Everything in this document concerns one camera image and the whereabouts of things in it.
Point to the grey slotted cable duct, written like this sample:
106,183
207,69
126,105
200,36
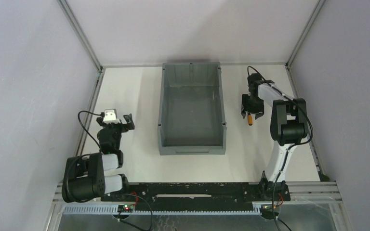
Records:
113,210

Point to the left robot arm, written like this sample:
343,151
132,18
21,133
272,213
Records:
85,176

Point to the left aluminium frame profile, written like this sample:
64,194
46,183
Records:
78,30

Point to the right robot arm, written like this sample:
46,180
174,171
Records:
289,125

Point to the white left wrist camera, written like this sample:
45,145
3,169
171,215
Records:
110,116

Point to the grey plastic storage bin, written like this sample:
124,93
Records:
191,112

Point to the orange handled screwdriver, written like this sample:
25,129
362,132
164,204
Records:
250,119

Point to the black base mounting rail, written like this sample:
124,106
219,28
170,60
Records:
203,196

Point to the aluminium frame front rail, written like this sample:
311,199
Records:
302,193

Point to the small circuit board with leds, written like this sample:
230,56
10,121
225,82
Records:
125,208

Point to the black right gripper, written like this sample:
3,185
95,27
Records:
252,104

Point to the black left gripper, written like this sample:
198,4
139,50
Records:
119,125

